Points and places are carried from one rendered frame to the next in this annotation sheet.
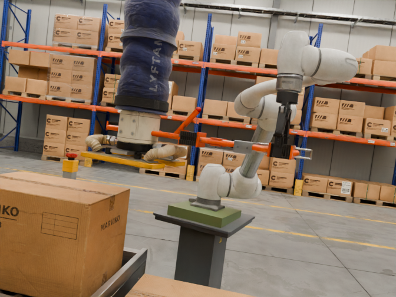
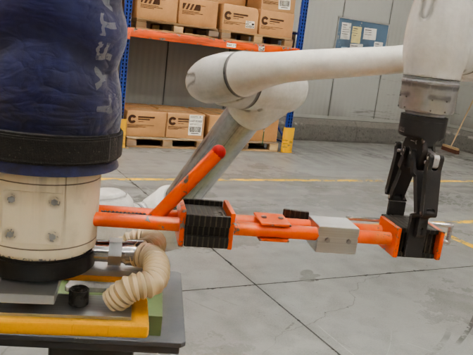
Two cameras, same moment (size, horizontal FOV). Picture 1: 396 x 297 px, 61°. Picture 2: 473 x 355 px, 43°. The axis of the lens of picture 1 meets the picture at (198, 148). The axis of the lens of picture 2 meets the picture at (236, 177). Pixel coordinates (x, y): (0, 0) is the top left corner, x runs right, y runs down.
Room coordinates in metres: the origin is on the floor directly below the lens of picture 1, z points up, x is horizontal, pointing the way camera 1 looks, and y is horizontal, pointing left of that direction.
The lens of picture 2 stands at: (0.53, 0.50, 1.51)
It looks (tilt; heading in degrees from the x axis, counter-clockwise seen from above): 12 degrees down; 327
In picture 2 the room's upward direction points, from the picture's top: 7 degrees clockwise
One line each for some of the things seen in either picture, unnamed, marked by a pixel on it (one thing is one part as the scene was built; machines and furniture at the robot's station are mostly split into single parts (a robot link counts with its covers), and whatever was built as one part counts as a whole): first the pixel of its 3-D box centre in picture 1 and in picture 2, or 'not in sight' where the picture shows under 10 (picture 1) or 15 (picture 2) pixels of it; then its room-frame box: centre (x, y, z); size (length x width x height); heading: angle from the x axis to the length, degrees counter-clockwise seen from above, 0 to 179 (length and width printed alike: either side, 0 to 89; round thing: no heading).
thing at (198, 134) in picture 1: (192, 138); (204, 222); (1.33, 0.03, 1.23); 0.10 x 0.08 x 0.06; 158
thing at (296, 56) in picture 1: (296, 54); (444, 29); (1.20, -0.30, 1.58); 0.13 x 0.11 x 0.16; 99
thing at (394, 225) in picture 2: (281, 151); (409, 237); (1.19, -0.29, 1.23); 0.08 x 0.07 x 0.05; 68
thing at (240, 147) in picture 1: (244, 147); (331, 234); (1.24, -0.17, 1.23); 0.07 x 0.07 x 0.04; 68
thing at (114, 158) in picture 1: (122, 156); (27, 301); (1.33, 0.29, 1.13); 0.34 x 0.10 x 0.05; 68
